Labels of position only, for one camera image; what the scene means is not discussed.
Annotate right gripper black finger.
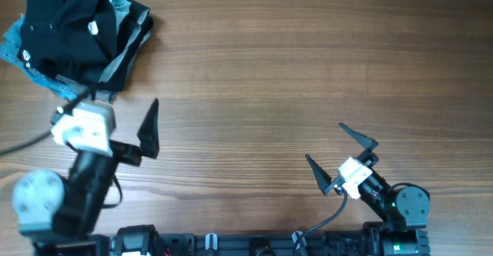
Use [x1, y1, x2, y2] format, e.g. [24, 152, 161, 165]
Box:
[305, 153, 332, 190]
[338, 122, 379, 151]

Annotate black t-shirt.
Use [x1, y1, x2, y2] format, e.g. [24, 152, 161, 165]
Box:
[18, 0, 117, 84]

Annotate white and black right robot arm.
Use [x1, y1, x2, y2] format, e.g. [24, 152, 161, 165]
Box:
[292, 122, 431, 255]

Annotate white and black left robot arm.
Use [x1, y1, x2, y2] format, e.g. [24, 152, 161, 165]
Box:
[12, 98, 159, 255]

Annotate folded grey garment in stack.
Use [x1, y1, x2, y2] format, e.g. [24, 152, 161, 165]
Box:
[95, 8, 153, 102]

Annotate folded black garment in stack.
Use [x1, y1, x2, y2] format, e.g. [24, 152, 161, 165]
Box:
[57, 0, 154, 93]

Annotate light blue crumpled garment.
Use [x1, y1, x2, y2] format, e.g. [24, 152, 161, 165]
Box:
[109, 0, 131, 20]

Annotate folded blue denim jeans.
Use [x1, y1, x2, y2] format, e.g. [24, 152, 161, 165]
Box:
[1, 15, 86, 100]

